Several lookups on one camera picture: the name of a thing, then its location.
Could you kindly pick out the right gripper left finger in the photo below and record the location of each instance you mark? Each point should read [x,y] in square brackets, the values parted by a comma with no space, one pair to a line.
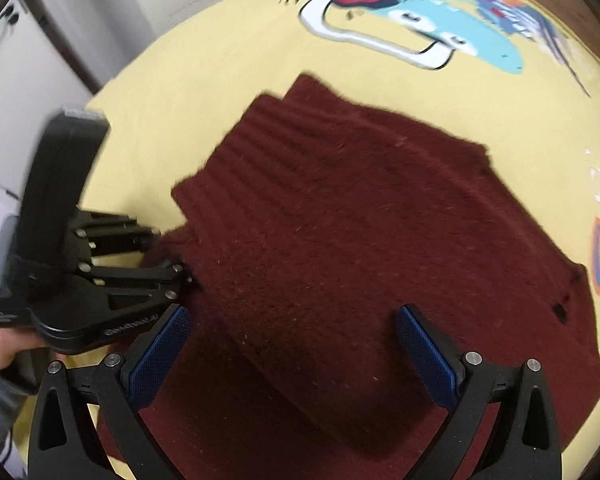
[64,442]

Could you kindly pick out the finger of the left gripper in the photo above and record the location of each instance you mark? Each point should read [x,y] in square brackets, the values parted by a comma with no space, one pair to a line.
[96,234]
[119,292]

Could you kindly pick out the dark red knit sweater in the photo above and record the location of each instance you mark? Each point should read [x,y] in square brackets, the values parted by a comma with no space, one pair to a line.
[360,259]

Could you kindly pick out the person left hand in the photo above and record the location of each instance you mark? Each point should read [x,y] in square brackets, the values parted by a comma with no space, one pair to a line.
[16,340]

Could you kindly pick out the white wardrobe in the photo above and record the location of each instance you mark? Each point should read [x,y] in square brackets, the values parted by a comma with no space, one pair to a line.
[58,52]

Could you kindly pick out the yellow dinosaur print bedspread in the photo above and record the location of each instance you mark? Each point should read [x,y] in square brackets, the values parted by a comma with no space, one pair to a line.
[430,85]

